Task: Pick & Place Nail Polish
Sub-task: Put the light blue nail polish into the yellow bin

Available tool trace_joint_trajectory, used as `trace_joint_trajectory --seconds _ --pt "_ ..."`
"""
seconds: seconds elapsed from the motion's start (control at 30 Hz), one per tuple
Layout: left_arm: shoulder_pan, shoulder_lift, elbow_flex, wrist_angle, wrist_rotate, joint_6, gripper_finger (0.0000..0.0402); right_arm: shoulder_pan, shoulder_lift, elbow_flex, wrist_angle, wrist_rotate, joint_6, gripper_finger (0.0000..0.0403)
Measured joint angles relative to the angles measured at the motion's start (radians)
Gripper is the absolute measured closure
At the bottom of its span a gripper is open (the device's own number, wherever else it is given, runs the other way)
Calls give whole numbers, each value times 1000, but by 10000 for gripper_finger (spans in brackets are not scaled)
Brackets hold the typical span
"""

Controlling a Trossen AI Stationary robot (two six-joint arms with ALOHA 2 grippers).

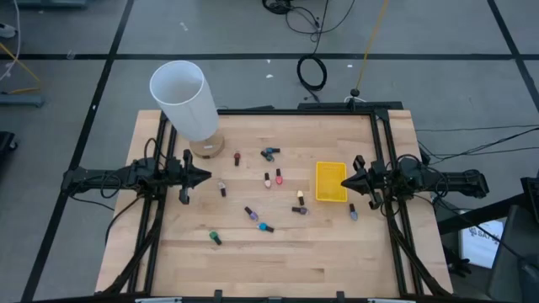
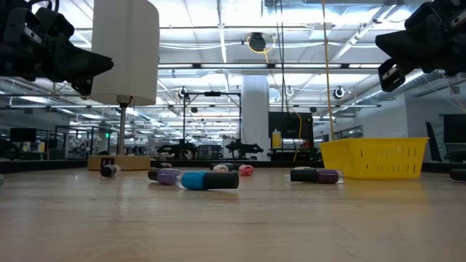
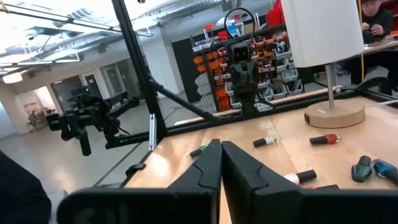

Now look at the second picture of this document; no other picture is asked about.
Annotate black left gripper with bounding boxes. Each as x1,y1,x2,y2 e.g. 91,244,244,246
0,7,114,97

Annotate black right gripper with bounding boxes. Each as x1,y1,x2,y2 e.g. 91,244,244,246
375,0,466,93

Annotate grey blue nail polish bottle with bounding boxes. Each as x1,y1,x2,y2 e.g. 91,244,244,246
449,168,466,183

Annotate lavender nail polish bottle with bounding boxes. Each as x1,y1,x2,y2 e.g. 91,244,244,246
147,167,183,186

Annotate purple nail polish bottle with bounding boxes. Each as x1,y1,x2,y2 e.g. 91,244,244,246
290,168,345,185

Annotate coral pink nail polish bottle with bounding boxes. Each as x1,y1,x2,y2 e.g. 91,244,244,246
229,163,255,177

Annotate white shade wooden base lamp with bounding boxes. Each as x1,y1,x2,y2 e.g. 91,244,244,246
87,0,160,171

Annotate yellow plastic basket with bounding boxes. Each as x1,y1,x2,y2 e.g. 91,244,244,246
319,137,430,180

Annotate black monitor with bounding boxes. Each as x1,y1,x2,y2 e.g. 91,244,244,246
9,127,38,143

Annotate black leaning panel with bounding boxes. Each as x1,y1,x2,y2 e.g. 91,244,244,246
424,120,443,163

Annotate black equipment cabinet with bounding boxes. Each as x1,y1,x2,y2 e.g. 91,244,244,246
268,111,315,162

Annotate white building column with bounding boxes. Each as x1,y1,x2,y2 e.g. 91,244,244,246
241,75,271,162

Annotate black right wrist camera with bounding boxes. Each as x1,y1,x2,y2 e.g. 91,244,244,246
404,1,443,32

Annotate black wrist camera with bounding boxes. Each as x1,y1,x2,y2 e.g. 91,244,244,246
404,1,443,32
34,7,76,41

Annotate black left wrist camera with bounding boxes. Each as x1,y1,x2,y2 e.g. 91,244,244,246
34,7,76,41

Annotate yellow hanging rope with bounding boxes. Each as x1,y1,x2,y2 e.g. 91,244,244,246
321,0,335,141

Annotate dark wall screen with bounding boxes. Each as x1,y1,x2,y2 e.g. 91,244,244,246
438,114,466,145

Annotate black table border rail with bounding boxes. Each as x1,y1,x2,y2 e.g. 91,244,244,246
0,159,466,174

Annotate yellow cable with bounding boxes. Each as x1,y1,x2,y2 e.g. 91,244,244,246
291,108,304,162

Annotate black hanging cable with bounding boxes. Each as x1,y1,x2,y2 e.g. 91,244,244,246
275,0,288,114

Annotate black metal frame rig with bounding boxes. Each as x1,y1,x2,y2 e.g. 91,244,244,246
181,90,243,161

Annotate black ceiling cable reel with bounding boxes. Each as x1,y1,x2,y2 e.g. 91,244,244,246
248,31,267,52

